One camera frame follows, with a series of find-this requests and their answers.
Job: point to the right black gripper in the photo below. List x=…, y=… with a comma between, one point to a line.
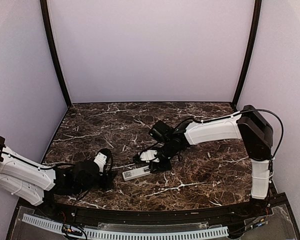
x=166, y=166

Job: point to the right black frame post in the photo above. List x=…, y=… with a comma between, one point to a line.
x=248, y=53

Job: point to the black frame post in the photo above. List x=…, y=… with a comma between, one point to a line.
x=53, y=52
x=248, y=53

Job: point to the white slotted cable duct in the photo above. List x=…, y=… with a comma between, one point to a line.
x=109, y=231

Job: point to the white remote control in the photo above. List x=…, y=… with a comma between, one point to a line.
x=136, y=173

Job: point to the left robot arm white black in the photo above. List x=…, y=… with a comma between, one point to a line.
x=37, y=183

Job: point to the black front rail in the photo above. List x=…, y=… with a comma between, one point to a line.
x=93, y=216

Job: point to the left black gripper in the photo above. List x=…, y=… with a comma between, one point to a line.
x=107, y=180

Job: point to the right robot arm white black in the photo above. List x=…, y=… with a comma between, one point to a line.
x=247, y=125

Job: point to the left black frame post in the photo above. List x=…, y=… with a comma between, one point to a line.
x=53, y=52

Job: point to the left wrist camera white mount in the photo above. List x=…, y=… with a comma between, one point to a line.
x=104, y=160

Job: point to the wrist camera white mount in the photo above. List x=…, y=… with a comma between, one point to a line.
x=146, y=157
x=104, y=160

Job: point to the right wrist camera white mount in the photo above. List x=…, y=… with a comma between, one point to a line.
x=146, y=157

